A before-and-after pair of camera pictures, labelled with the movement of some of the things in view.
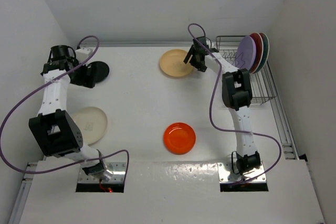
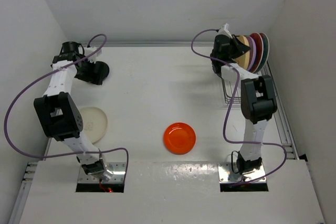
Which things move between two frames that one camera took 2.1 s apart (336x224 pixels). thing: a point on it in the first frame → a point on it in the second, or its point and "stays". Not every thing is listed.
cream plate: (92, 122) stays
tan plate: (171, 62) → (243, 60)
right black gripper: (200, 66) → (241, 47)
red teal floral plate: (265, 52) stays
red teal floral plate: (259, 51) stays
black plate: (101, 70) stays
